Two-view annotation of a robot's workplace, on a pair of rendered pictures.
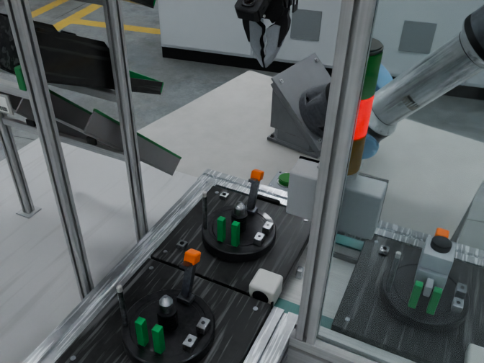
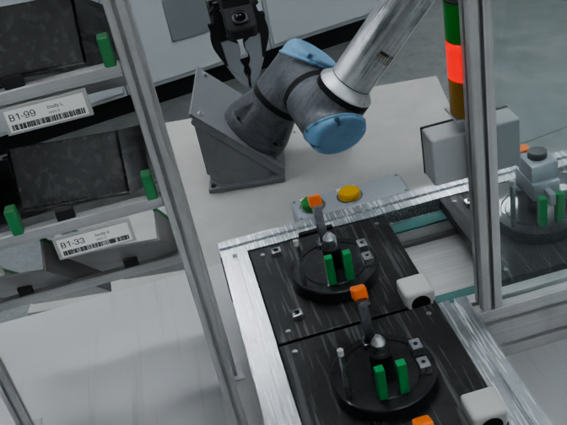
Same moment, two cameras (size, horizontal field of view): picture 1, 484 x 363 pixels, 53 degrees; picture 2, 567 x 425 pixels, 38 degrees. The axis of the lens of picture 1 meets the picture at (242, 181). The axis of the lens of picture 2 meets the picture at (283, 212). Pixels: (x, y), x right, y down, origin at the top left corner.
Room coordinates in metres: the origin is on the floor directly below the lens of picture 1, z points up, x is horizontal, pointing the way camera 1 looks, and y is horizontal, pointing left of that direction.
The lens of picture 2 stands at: (-0.15, 0.56, 1.77)
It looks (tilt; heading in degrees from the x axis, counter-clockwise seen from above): 33 degrees down; 330
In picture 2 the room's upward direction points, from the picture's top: 12 degrees counter-clockwise
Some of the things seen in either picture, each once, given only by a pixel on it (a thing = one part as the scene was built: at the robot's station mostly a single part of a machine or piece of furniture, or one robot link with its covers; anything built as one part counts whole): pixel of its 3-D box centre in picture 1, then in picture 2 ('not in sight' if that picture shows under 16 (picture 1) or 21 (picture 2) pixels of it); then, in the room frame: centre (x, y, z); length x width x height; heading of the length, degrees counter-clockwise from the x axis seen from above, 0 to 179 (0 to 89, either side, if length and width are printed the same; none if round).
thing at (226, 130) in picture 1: (306, 151); (262, 182); (1.19, -0.18, 0.84); 0.90 x 0.70 x 0.03; 55
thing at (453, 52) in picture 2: not in sight; (467, 56); (0.51, -0.12, 1.33); 0.05 x 0.05 x 0.05
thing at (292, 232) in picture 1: (238, 218); (332, 252); (0.69, 0.00, 1.01); 0.24 x 0.24 x 0.13; 65
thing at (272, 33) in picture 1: (276, 42); (251, 54); (0.91, -0.06, 1.27); 0.06 x 0.03 x 0.09; 155
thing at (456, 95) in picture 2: not in sight; (468, 93); (0.51, -0.12, 1.28); 0.05 x 0.05 x 0.05
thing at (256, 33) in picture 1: (261, 39); (233, 58); (0.93, -0.03, 1.27); 0.06 x 0.03 x 0.09; 155
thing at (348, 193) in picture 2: not in sight; (349, 195); (0.85, -0.16, 0.96); 0.04 x 0.04 x 0.02
